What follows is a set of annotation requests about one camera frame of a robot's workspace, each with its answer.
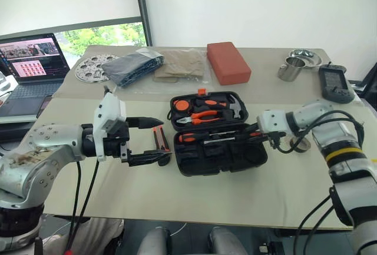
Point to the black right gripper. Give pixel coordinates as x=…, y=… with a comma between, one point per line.
x=272, y=140

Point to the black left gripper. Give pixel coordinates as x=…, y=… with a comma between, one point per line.
x=116, y=143

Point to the black plastic tool case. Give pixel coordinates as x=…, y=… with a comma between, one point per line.
x=218, y=155

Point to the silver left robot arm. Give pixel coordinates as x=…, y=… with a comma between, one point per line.
x=44, y=144

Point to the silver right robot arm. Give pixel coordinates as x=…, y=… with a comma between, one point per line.
x=347, y=149

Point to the steel claw hammer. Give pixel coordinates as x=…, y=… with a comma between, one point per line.
x=235, y=107

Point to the long orange black screwdriver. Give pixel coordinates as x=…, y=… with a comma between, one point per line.
x=188, y=138

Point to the orange black tape measure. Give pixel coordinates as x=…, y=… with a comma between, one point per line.
x=181, y=105

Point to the stubby orange black screwdriver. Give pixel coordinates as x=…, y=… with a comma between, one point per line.
x=209, y=103

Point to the brown tape roll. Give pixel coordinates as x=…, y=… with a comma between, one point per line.
x=304, y=146

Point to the dark blue folded cloth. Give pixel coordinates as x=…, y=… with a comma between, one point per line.
x=132, y=68

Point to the orange red brick block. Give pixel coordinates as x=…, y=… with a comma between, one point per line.
x=228, y=62

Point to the beige cloth in plastic bag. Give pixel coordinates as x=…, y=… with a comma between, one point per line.
x=182, y=65

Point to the perforated round metal plate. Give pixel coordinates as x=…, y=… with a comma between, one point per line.
x=87, y=69

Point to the shiny steel bowl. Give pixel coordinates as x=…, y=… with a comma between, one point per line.
x=309, y=56

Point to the black handheld device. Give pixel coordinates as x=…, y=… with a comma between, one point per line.
x=335, y=84

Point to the white fabric under table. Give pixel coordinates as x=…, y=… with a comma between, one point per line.
x=94, y=234

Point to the black chair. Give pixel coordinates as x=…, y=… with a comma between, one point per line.
x=370, y=84

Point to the open laptop computer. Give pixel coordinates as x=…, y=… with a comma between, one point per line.
x=29, y=69

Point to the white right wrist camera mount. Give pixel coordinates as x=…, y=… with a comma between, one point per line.
x=272, y=121

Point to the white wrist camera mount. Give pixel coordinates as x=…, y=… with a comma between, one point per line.
x=272, y=121
x=110, y=107

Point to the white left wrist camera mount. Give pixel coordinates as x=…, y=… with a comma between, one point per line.
x=110, y=107

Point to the grey window frame post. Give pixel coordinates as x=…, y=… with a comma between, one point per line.
x=142, y=7

